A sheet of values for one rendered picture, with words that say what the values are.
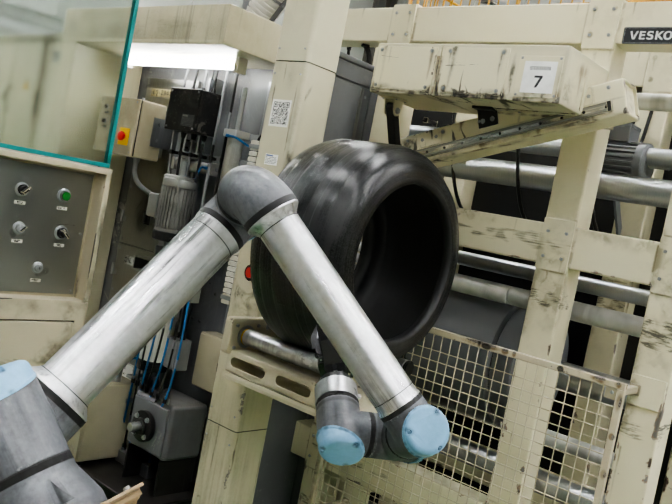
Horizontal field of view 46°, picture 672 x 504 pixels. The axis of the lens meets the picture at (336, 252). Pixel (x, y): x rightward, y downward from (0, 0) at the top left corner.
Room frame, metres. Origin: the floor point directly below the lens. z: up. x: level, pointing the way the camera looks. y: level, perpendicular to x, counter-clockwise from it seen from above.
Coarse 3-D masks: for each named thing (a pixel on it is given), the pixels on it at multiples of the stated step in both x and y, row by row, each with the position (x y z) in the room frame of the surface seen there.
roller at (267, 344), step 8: (248, 336) 2.07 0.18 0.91; (256, 336) 2.06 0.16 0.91; (264, 336) 2.05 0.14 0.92; (248, 344) 2.07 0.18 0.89; (256, 344) 2.05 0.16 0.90; (264, 344) 2.03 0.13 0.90; (272, 344) 2.01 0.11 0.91; (280, 344) 2.00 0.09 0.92; (288, 344) 2.00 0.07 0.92; (264, 352) 2.04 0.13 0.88; (272, 352) 2.01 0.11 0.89; (280, 352) 1.99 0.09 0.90; (288, 352) 1.97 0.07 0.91; (296, 352) 1.96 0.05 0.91; (304, 352) 1.95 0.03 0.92; (312, 352) 1.95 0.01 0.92; (288, 360) 1.98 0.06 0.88; (296, 360) 1.95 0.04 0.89; (304, 360) 1.94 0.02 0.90; (312, 360) 1.92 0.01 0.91; (312, 368) 1.92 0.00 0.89
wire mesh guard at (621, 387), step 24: (456, 336) 2.23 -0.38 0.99; (432, 360) 2.28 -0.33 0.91; (456, 360) 2.22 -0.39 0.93; (528, 360) 2.08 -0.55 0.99; (504, 384) 2.12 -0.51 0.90; (624, 384) 1.91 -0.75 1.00; (456, 408) 2.20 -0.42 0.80; (528, 408) 2.07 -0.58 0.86; (480, 432) 2.15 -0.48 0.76; (576, 432) 1.98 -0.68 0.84; (456, 456) 2.18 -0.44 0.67; (480, 456) 2.14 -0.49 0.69; (552, 456) 2.01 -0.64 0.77; (576, 456) 1.97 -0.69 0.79; (312, 480) 2.49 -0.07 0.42; (384, 480) 2.33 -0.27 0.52; (408, 480) 2.28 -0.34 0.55; (432, 480) 2.22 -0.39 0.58; (456, 480) 2.18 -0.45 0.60; (600, 480) 1.92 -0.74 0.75
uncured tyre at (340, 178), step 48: (336, 144) 2.00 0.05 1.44; (384, 144) 1.97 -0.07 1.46; (336, 192) 1.82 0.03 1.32; (384, 192) 1.87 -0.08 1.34; (432, 192) 2.03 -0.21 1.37; (336, 240) 1.79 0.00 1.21; (384, 240) 2.34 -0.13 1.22; (432, 240) 2.25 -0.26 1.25; (288, 288) 1.85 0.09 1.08; (384, 288) 2.32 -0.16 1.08; (432, 288) 2.23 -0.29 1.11; (288, 336) 1.97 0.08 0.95; (384, 336) 2.19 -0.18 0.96
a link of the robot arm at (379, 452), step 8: (376, 416) 1.57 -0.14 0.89; (376, 424) 1.55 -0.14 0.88; (376, 432) 1.54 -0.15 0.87; (384, 432) 1.53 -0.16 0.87; (376, 440) 1.54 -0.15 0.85; (384, 440) 1.52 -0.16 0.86; (368, 448) 1.54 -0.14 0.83; (376, 448) 1.54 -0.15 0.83; (384, 448) 1.54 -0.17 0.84; (368, 456) 1.55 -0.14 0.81; (376, 456) 1.55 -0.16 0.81; (384, 456) 1.55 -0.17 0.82; (392, 456) 1.53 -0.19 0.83
